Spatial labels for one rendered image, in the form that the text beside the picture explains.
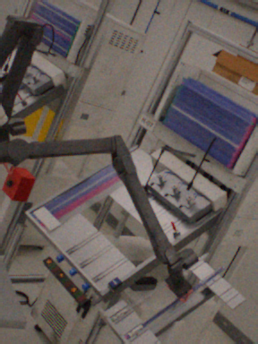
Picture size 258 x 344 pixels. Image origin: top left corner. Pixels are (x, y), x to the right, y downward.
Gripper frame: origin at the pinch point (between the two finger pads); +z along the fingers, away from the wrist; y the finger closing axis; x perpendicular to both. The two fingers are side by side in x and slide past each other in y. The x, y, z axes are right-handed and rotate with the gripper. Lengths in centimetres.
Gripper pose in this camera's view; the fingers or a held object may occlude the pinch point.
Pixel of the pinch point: (181, 296)
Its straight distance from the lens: 231.1
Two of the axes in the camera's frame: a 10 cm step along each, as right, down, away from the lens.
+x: -8.0, 4.9, -3.3
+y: -5.7, -5.0, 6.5
